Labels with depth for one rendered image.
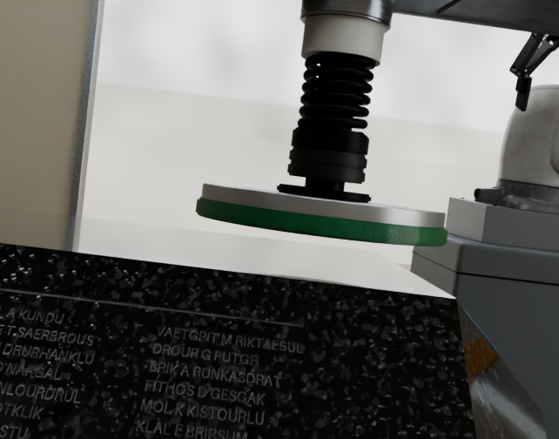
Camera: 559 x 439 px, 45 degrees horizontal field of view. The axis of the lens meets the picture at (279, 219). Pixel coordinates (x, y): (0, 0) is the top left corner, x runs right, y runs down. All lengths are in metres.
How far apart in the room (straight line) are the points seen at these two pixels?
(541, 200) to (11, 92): 4.81
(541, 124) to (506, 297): 0.38
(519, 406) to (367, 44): 0.30
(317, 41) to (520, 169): 0.99
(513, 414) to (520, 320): 0.90
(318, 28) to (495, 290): 0.88
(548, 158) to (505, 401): 1.05
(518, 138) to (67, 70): 4.55
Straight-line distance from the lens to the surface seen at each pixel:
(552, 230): 1.47
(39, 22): 5.80
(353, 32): 0.57
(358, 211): 0.49
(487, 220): 1.42
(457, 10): 0.68
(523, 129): 1.52
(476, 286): 1.35
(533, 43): 1.36
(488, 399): 0.47
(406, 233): 0.51
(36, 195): 5.68
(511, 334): 1.39
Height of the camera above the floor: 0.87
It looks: 3 degrees down
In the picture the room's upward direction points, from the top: 7 degrees clockwise
